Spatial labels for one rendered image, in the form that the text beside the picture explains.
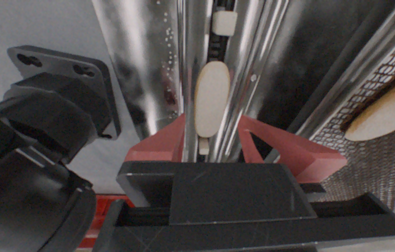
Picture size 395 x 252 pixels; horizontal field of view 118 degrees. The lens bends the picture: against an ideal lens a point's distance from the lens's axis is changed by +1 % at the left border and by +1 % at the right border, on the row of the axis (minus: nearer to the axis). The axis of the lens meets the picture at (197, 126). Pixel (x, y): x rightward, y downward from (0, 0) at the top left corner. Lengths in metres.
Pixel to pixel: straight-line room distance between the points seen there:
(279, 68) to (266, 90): 0.03
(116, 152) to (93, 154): 0.05
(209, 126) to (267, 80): 0.10
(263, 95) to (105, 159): 0.32
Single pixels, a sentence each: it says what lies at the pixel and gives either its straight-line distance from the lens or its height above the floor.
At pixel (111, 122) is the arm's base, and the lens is 0.21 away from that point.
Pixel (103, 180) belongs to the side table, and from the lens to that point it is 0.43.
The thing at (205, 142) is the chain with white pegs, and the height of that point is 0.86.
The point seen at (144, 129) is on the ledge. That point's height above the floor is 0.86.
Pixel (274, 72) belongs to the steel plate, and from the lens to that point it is 0.19.
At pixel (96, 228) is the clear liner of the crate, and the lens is 0.47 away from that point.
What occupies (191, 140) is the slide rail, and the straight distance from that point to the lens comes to 0.19.
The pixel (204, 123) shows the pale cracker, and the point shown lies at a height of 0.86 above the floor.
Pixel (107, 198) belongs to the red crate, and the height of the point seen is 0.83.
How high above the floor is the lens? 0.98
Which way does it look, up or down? 49 degrees down
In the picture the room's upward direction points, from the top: 177 degrees clockwise
